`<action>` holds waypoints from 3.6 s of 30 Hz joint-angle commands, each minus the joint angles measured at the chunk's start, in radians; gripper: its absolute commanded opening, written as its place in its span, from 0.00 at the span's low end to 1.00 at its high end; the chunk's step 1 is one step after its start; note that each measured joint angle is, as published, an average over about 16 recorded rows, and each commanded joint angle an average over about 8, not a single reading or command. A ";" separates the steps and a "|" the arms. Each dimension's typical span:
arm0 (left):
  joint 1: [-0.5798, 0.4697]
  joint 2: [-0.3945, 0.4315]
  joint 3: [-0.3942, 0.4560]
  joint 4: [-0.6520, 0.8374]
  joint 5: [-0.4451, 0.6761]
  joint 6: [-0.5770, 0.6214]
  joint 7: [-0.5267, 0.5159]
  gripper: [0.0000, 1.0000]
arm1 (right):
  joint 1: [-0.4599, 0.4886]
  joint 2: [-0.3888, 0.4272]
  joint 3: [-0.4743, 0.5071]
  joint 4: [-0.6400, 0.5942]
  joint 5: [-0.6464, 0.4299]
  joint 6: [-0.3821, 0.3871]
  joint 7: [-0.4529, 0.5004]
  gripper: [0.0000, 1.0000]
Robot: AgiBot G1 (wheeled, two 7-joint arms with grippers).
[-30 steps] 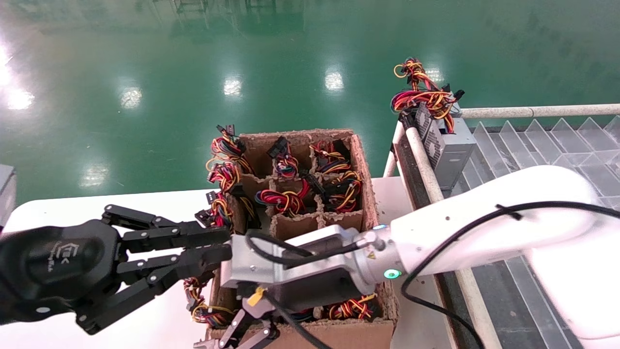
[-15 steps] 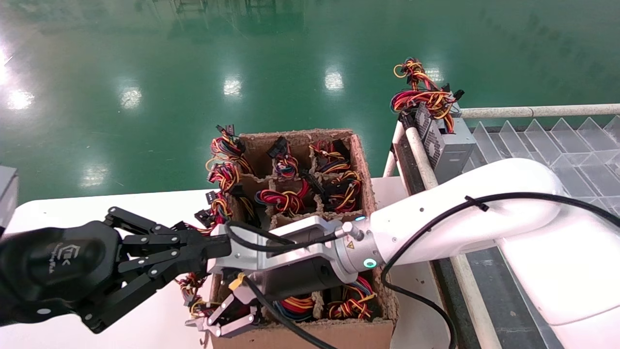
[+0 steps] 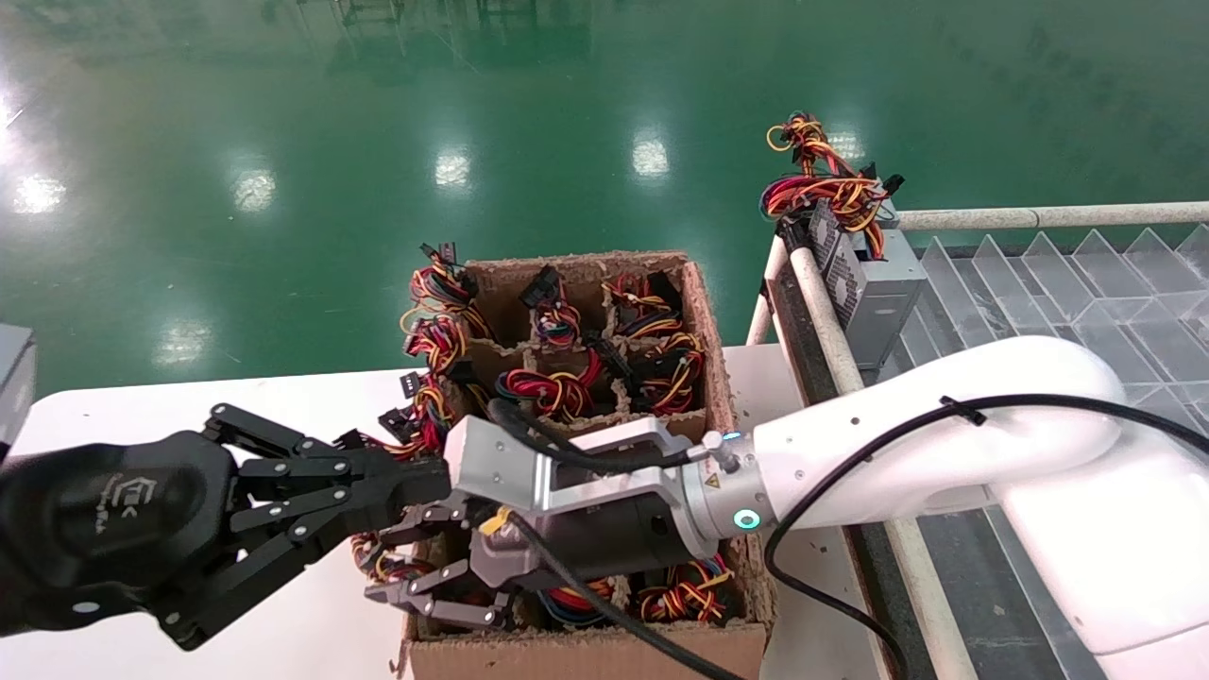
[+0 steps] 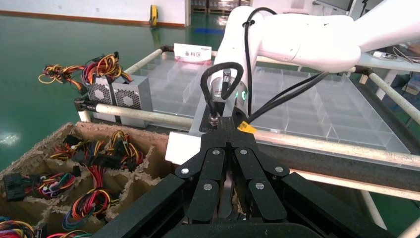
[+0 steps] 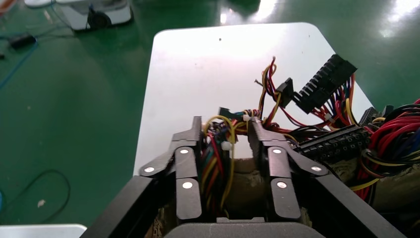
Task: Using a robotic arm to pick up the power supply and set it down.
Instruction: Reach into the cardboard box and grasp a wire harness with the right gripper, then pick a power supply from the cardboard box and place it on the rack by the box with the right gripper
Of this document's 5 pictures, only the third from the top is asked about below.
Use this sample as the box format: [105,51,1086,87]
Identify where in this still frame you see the clear acrylic divider tray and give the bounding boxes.
[869,225,1209,680]

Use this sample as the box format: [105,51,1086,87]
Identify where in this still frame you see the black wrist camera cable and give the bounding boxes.
[484,397,705,473]

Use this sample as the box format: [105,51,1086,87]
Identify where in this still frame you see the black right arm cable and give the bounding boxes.
[508,395,1209,680]

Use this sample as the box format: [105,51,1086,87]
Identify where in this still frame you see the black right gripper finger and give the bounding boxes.
[364,559,519,632]
[378,499,473,551]

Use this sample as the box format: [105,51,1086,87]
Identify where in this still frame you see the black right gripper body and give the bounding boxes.
[468,491,705,591]

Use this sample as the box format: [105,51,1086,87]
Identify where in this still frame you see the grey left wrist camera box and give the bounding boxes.
[0,323,39,445]

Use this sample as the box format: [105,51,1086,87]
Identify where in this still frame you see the brown cardboard box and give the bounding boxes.
[395,250,780,680]

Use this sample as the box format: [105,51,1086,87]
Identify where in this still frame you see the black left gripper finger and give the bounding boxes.
[156,477,452,653]
[203,404,452,502]

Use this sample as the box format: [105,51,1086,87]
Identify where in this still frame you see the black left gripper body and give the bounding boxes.
[0,430,242,638]

